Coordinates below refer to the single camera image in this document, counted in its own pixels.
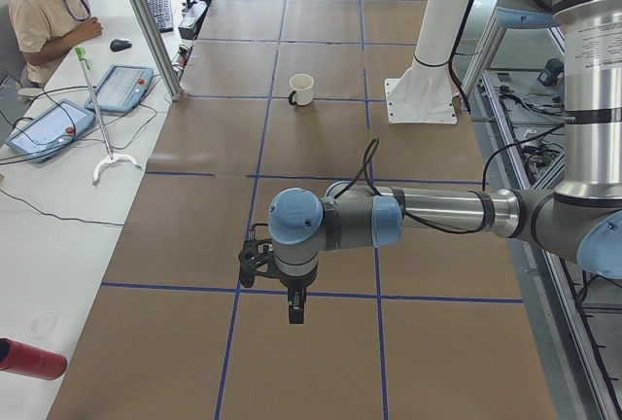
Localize red cylindrical bottle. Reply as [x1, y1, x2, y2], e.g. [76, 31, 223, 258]
[1, 338, 68, 380]

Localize brown paper table cover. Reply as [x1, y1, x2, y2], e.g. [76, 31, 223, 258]
[50, 0, 556, 419]

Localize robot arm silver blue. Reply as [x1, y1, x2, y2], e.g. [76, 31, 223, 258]
[268, 0, 621, 324]

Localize black computer keyboard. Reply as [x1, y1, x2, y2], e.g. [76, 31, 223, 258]
[146, 0, 174, 33]

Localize aluminium side frame rail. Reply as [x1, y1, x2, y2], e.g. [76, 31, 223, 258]
[478, 20, 622, 420]

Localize person in beige shirt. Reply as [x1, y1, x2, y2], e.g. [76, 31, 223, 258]
[8, 0, 103, 87]

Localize near blue teach pendant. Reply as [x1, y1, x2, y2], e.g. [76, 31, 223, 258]
[4, 99, 95, 162]

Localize black computer mouse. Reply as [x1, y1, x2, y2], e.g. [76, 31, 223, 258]
[109, 38, 132, 53]

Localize far blue teach pendant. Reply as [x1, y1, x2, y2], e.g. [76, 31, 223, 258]
[94, 64, 154, 114]

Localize black box with label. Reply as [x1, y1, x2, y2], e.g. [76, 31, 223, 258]
[178, 0, 208, 41]

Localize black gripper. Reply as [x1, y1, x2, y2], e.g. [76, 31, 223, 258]
[279, 271, 317, 324]

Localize blue teach pendant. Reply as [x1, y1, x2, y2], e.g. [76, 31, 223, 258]
[4, 99, 95, 162]
[94, 64, 154, 114]

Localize aluminium frame post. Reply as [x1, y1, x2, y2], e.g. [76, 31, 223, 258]
[129, 0, 183, 101]

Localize white smiley mug black handle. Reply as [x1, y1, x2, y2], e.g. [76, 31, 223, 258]
[288, 74, 315, 106]

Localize reacher grabber stick tool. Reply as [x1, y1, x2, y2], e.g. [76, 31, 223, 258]
[75, 47, 143, 186]

